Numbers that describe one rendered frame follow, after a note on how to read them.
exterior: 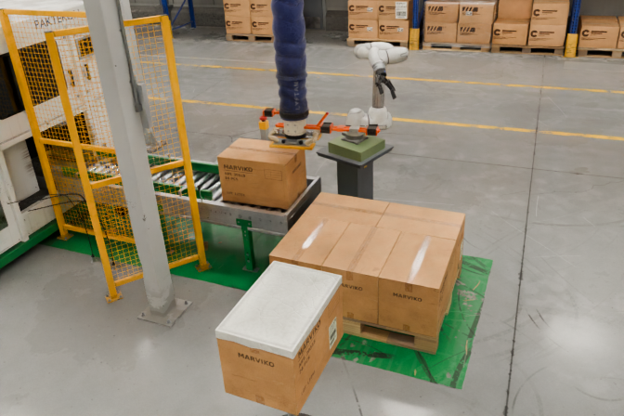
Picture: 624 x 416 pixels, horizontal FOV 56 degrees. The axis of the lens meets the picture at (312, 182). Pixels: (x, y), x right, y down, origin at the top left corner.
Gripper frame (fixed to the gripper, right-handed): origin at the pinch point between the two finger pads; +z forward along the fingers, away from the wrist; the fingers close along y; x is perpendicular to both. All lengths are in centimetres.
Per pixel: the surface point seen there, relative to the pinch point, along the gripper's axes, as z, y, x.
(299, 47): -43, 51, -25
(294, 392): 189, 114, -26
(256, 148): -22, 24, -120
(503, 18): -441, -615, -100
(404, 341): 155, -28, -68
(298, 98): -21, 35, -52
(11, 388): 131, 173, -235
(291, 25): -52, 63, -17
